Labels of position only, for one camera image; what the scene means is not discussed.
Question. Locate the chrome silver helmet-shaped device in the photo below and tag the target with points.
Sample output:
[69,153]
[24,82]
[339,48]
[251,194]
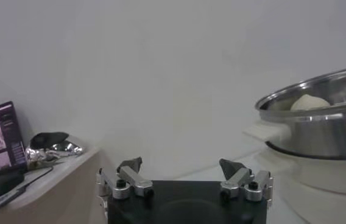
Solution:
[54,149]

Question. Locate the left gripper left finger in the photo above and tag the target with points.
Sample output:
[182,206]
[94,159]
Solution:
[136,181]

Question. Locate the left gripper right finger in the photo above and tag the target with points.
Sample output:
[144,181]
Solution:
[240,181]

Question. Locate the small black usb hub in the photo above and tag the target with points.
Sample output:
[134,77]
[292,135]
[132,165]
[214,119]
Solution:
[8,198]

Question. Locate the white side desk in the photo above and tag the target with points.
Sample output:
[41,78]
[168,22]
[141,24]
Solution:
[69,188]

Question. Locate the stainless steel steamer basket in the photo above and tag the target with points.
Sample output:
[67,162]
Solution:
[328,137]

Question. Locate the white steamed baozi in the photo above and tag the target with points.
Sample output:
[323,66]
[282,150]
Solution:
[310,103]

